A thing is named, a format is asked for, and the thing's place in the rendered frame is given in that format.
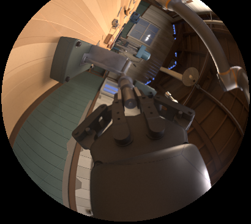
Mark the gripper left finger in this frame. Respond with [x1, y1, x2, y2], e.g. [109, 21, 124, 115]
[72, 92, 133, 149]

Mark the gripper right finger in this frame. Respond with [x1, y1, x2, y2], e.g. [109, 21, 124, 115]
[133, 87, 196, 140]

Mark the grey micrometer thimble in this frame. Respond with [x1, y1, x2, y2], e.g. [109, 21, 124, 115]
[118, 75, 138, 110]

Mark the silver metal stub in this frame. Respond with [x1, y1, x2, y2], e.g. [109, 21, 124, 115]
[164, 91, 179, 103]

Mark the white slotted rack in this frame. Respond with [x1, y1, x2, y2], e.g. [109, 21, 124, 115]
[74, 147, 95, 217]

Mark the green micrometer base block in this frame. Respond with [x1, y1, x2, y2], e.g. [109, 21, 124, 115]
[50, 36, 107, 84]

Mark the grey box with blue panel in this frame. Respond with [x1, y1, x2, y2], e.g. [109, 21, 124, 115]
[101, 79, 121, 97]

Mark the white disc ceiling lamp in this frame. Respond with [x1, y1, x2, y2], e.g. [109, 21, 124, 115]
[159, 66, 200, 88]

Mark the blue bench machine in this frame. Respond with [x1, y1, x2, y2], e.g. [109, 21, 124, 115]
[135, 44, 152, 61]

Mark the brown box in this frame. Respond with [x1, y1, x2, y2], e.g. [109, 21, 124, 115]
[103, 33, 115, 45]

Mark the white framed window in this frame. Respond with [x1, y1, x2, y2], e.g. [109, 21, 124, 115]
[128, 17, 161, 47]

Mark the grey micrometer frame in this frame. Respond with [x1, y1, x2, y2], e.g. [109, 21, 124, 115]
[80, 45, 133, 76]

